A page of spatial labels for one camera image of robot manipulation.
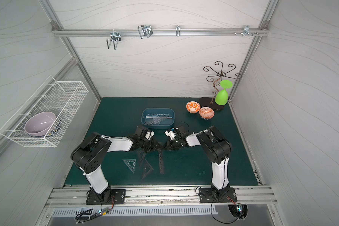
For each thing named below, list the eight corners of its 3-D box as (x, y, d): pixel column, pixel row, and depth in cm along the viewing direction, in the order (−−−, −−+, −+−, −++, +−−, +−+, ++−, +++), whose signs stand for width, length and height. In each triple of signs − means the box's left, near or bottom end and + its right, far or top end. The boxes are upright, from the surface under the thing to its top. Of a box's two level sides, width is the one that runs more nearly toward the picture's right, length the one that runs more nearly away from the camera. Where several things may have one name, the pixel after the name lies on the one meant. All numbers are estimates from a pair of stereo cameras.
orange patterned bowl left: (186, 113, 113) (186, 109, 109) (185, 105, 119) (186, 100, 115) (200, 113, 113) (201, 109, 109) (198, 105, 119) (199, 101, 115)
